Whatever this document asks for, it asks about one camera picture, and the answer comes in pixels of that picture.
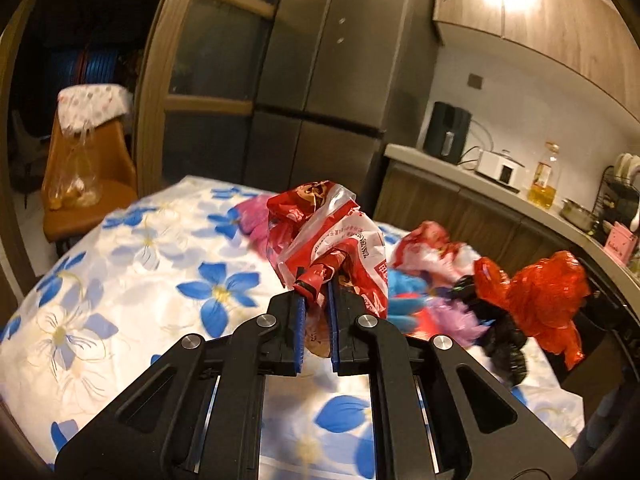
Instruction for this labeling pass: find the wooden framed glass door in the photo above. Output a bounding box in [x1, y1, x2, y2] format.
[135, 0, 296, 198]

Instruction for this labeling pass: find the blue floral tablecloth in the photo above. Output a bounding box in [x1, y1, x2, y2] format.
[0, 175, 586, 476]

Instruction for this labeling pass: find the blue rubber glove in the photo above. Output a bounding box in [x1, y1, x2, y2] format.
[387, 267, 436, 333]

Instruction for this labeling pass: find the orange chair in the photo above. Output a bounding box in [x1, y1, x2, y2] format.
[42, 85, 138, 256]

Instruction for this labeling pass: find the pink plastic bag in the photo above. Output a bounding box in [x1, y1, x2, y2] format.
[235, 195, 273, 256]

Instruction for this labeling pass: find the steel mixing bowl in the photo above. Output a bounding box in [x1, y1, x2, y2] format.
[559, 198, 598, 232]

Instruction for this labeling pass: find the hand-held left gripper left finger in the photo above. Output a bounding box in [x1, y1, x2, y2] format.
[55, 294, 304, 480]

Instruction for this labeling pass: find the wooden wall cabinet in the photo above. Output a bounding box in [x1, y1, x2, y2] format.
[432, 0, 640, 121]

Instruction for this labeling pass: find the clear plastic bag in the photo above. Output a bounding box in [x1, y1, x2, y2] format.
[42, 125, 103, 209]

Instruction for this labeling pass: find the purple rubber glove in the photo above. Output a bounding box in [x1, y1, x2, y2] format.
[425, 295, 488, 348]

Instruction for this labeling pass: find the red white printed plastic bag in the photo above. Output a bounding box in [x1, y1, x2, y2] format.
[389, 220, 483, 301]
[266, 180, 393, 361]

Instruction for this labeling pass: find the cooking oil bottle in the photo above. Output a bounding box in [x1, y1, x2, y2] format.
[527, 142, 561, 209]

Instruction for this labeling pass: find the blue ribbed object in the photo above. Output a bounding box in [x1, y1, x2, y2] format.
[47, 46, 123, 86]

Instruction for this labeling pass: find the kitchen counter with wooden cabinets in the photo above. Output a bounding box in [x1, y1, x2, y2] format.
[372, 143, 640, 311]

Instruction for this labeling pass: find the white electric cooker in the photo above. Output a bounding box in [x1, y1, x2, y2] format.
[474, 149, 531, 192]

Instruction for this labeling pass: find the black plastic bag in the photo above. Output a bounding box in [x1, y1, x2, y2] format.
[452, 275, 531, 386]

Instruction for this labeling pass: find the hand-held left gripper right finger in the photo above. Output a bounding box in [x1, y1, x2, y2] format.
[329, 284, 577, 480]

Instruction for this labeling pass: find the pink utensil box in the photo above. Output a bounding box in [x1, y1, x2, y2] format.
[602, 225, 638, 266]

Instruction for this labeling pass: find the dotted white cloth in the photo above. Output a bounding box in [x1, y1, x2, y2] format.
[56, 84, 132, 136]

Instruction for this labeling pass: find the black air fryer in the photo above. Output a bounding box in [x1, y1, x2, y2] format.
[423, 101, 473, 165]

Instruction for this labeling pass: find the steel refrigerator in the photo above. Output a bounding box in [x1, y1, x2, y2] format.
[240, 0, 441, 221]

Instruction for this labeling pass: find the black dish rack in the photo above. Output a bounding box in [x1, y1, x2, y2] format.
[592, 152, 640, 241]

